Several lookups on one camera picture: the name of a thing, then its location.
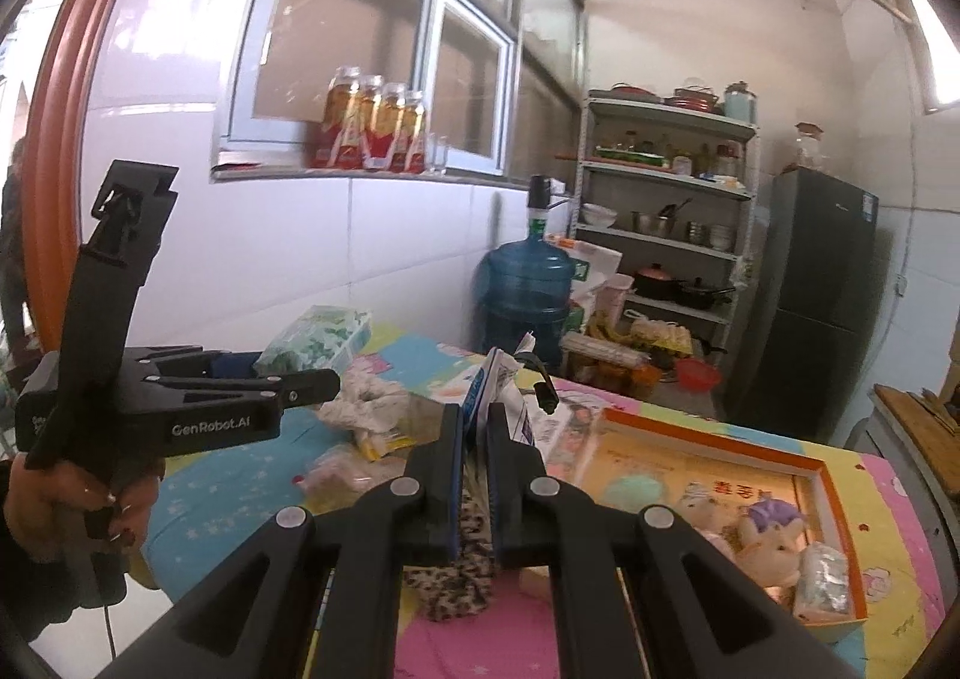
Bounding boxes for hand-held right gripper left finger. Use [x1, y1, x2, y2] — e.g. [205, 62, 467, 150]
[97, 405, 466, 679]

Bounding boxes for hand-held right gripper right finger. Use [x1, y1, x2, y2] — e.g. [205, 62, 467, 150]
[487, 405, 863, 679]

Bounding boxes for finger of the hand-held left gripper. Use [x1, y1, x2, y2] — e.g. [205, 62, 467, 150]
[154, 346, 261, 380]
[150, 366, 342, 411]

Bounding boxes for large green leaf tissue pack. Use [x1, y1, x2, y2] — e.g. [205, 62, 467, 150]
[253, 306, 374, 387]

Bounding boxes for large floral scrunchie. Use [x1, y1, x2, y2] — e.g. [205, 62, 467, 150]
[319, 371, 410, 432]

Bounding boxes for yellow snack packet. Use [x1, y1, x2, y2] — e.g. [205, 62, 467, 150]
[352, 416, 421, 462]

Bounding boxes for leopard print cloth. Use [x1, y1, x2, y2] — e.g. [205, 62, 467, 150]
[401, 469, 500, 624]

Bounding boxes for clear plastic bag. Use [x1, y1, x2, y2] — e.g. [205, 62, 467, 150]
[296, 442, 391, 507]

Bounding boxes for white blue mask package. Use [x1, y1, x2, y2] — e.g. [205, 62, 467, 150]
[461, 347, 541, 459]

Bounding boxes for black strap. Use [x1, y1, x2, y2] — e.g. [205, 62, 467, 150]
[517, 352, 560, 414]

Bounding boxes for green puff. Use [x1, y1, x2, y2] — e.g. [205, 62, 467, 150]
[600, 472, 661, 511]

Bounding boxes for orange cardboard box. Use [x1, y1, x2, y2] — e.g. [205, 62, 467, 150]
[517, 409, 869, 642]

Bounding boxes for beige teddy bear pink dress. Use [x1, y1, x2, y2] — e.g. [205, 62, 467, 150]
[671, 484, 740, 552]

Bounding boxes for clear plastic bag packet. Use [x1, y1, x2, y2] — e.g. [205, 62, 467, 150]
[791, 542, 856, 624]

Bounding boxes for person's left forearm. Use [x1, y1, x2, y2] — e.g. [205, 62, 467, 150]
[0, 521, 128, 646]

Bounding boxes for person's left hand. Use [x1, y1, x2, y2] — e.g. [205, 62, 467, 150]
[4, 457, 166, 575]

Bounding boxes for packets of noodles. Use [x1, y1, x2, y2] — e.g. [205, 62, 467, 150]
[562, 334, 653, 365]

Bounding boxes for blue water jug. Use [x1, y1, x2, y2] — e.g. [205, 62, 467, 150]
[476, 232, 578, 376]

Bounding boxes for pale plastic container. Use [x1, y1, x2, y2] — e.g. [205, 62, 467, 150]
[592, 274, 635, 335]

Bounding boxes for red plastic basin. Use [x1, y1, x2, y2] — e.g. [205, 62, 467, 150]
[675, 358, 717, 391]

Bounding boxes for white sack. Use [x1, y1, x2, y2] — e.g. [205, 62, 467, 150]
[555, 240, 623, 290]

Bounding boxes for black pot red lid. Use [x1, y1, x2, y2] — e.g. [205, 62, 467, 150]
[632, 264, 687, 301]

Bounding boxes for black frying pan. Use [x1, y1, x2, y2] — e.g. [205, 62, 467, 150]
[679, 277, 737, 311]

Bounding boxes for black water pump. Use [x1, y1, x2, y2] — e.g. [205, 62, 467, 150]
[527, 174, 561, 237]

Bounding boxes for sliding window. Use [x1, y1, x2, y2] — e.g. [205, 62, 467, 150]
[217, 0, 586, 189]

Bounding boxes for green tray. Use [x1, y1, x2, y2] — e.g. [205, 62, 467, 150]
[596, 146, 668, 168]

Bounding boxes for dark grey refrigerator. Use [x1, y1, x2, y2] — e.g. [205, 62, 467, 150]
[731, 166, 880, 444]

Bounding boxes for grey metal shelf rack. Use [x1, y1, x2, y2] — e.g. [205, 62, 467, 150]
[568, 88, 760, 357]

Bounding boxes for red pot with glass lid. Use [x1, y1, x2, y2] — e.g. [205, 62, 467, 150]
[664, 85, 721, 112]

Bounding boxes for teal canister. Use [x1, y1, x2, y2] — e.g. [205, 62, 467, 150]
[724, 80, 757, 125]

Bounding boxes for glass jar red lid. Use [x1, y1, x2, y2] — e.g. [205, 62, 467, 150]
[791, 122, 830, 170]

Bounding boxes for small high window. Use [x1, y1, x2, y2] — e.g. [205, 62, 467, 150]
[900, 0, 952, 113]

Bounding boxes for black cable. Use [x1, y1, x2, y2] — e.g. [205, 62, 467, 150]
[94, 536, 119, 659]

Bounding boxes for brown door frame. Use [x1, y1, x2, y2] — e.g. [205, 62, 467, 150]
[22, 0, 166, 365]

